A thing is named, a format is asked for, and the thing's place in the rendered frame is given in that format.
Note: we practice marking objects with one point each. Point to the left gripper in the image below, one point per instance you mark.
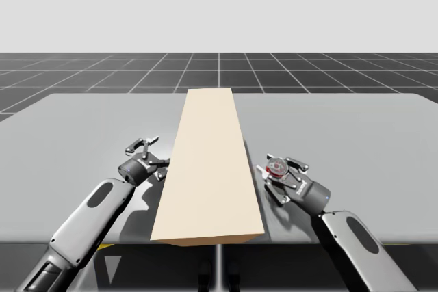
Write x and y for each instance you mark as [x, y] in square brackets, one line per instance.
[135, 170]

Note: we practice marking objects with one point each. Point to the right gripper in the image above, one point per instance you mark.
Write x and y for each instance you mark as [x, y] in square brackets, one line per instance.
[309, 194]

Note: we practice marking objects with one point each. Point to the red and white can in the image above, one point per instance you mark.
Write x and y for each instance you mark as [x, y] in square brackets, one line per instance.
[277, 166]

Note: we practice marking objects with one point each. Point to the tall board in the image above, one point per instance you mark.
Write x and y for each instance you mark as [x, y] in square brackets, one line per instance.
[208, 169]

